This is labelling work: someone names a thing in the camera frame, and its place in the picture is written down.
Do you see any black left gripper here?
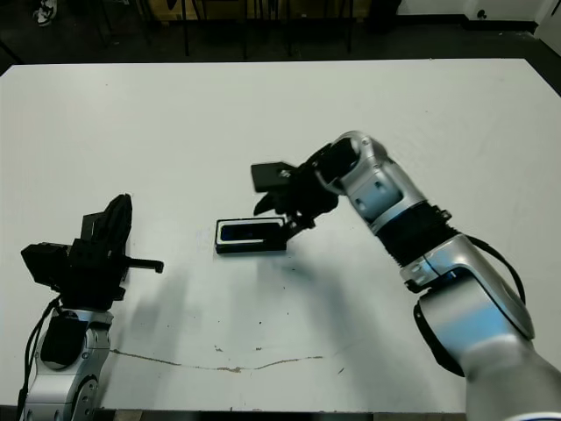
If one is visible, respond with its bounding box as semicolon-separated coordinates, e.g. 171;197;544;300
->
59;192;165;310

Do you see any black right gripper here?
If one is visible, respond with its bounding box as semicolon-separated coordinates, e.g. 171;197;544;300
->
254;146;340;240

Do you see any black box with white insert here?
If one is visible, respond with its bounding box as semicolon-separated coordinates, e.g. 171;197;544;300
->
214;218;288;256

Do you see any black metal chair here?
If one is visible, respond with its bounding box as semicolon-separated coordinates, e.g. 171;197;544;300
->
181;0;249;61

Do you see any white sneaker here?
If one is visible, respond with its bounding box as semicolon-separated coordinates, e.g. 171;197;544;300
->
33;0;58;27

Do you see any black bin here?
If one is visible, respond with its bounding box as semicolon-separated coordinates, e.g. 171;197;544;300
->
367;0;402;18

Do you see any white cabinet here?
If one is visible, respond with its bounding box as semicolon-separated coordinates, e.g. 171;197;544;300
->
533;0;561;52

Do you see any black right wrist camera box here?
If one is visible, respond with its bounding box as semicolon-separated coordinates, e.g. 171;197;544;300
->
250;161;293;193

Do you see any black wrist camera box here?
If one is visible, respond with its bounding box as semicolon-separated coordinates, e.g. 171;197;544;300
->
250;161;293;193
20;242;74;290

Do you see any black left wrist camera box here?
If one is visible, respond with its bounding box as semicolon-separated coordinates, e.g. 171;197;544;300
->
20;242;74;290

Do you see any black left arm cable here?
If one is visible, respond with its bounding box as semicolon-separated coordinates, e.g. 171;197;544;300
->
17;297;62;421

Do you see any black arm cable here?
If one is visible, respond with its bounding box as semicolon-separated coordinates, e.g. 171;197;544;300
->
17;297;62;421
459;234;527;308

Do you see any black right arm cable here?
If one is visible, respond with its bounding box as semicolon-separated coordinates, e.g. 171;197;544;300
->
459;234;527;308

